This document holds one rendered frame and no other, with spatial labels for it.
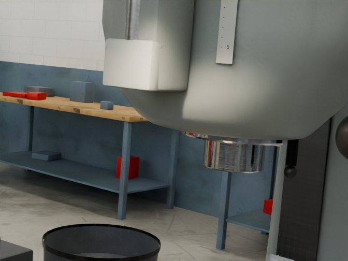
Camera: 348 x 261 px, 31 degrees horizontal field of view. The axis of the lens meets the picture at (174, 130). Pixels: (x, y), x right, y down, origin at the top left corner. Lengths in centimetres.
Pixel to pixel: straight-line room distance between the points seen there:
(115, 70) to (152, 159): 570
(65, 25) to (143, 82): 663
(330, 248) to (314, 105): 47
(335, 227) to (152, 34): 55
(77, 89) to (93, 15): 85
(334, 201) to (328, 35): 49
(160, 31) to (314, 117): 13
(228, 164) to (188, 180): 536
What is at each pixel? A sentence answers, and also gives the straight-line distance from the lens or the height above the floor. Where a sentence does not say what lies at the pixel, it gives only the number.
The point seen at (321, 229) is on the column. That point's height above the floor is 115.
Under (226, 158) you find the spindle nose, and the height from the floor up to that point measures 129.
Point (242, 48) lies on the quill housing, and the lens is 39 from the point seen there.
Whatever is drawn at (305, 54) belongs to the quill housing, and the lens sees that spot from 39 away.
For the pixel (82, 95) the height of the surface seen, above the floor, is 95.
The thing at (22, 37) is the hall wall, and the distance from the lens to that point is 756.
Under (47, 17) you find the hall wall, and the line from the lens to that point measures 723.
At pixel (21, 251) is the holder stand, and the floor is 112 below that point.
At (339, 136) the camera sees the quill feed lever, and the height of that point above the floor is 132.
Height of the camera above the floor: 136
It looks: 6 degrees down
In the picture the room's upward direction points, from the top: 5 degrees clockwise
